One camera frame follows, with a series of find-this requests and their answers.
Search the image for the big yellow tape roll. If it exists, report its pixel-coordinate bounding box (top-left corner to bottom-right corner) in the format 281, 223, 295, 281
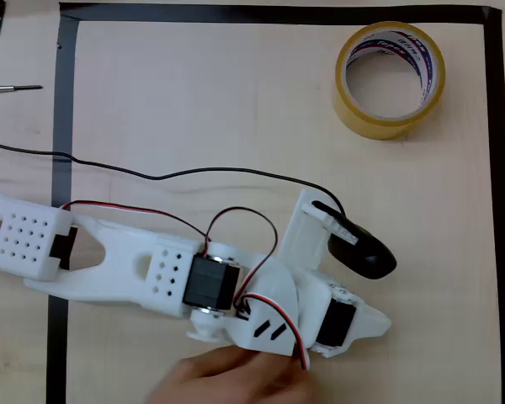
331, 20, 447, 141

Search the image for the person's bare hand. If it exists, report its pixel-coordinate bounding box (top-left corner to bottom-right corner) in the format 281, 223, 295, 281
146, 344, 321, 404

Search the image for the black webcam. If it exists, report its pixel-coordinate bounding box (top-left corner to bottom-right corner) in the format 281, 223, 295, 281
311, 200, 398, 279

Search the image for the small metal screwdriver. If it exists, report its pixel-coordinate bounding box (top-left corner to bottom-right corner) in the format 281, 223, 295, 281
0, 83, 45, 96

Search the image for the red white black servo wire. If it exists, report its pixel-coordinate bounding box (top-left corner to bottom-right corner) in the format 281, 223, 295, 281
234, 291, 313, 371

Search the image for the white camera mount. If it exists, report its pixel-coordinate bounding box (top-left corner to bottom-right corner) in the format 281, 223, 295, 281
277, 188, 359, 273

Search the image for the thin black camera cable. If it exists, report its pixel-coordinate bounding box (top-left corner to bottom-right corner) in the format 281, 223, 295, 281
0, 138, 347, 216

